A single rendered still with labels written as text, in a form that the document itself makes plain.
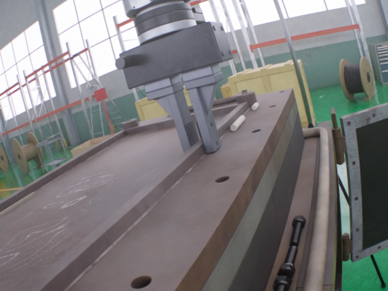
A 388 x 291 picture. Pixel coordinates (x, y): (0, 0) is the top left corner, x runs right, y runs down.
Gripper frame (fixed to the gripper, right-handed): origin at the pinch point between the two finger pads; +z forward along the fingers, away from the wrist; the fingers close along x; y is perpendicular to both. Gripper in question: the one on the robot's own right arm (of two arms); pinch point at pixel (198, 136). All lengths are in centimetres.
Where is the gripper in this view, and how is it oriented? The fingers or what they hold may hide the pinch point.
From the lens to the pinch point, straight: 40.8
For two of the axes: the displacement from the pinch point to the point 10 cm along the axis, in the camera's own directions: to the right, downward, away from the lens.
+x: 8.8, -1.6, -4.5
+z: 2.8, 9.3, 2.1
